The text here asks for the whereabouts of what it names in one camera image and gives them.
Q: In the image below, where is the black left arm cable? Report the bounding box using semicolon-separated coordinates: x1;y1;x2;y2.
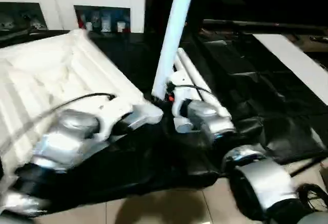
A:
0;93;116;142

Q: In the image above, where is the white plastic table leg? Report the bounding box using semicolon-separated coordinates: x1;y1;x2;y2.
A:
173;70;194;133
176;50;216;104
152;0;198;99
179;50;231;119

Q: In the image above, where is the black mat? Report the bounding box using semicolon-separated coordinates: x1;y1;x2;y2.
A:
0;27;328;207

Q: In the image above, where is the white plastic table top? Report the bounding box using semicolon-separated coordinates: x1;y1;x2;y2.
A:
0;29;165;184

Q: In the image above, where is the white board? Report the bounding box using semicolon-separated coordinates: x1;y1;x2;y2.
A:
254;33;328;105

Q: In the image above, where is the black floor stand bar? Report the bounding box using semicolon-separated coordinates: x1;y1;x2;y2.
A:
288;157;328;177

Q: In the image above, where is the black metal rail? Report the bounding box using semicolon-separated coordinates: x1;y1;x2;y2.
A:
202;19;328;36

